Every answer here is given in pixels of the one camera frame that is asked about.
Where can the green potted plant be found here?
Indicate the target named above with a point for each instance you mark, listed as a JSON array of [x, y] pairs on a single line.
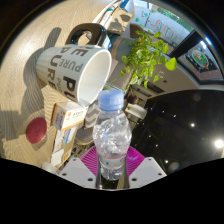
[[143, 56]]

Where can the white round pillar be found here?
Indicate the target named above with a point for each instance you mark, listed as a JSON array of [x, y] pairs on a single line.
[[136, 111]]

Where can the white mug with dark lettering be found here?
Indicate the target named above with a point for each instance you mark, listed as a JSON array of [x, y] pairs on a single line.
[[66, 63]]

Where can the small brown sign stand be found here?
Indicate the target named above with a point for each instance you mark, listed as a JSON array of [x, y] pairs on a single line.
[[116, 21]]

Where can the white orange tissue box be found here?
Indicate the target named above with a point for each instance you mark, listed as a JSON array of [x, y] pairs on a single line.
[[68, 116]]

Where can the flat round red coaster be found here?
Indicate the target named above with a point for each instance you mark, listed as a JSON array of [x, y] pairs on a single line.
[[36, 130]]

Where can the person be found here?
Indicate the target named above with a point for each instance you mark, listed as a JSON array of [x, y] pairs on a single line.
[[133, 99]]

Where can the small blue white box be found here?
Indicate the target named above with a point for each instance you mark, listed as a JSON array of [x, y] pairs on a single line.
[[65, 138]]

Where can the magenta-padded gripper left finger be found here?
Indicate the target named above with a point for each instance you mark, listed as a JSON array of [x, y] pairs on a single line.
[[78, 171]]

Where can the dark framed decorated window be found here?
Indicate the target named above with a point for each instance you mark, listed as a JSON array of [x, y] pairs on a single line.
[[186, 43]]

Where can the group of ceiling lights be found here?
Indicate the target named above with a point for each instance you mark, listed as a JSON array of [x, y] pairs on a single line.
[[219, 144]]

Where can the clear blue-capped water bottle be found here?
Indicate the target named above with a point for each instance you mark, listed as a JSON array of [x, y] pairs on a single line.
[[111, 133]]

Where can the blue white flat packet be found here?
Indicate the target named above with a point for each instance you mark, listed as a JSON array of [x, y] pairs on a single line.
[[126, 5]]

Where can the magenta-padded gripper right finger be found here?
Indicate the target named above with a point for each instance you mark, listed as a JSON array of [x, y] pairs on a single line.
[[146, 170]]

